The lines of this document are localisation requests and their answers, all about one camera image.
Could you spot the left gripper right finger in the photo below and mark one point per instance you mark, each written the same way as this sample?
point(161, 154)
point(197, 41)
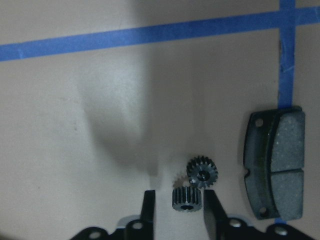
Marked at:
point(214, 215)

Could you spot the black bearing gear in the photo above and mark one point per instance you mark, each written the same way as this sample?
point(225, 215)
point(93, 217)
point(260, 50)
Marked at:
point(201, 172)
point(186, 199)

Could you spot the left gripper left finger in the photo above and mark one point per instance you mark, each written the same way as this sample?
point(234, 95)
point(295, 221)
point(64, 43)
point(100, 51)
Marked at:
point(147, 215)

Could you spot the black brake pad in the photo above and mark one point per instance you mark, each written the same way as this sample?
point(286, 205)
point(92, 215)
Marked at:
point(274, 157)

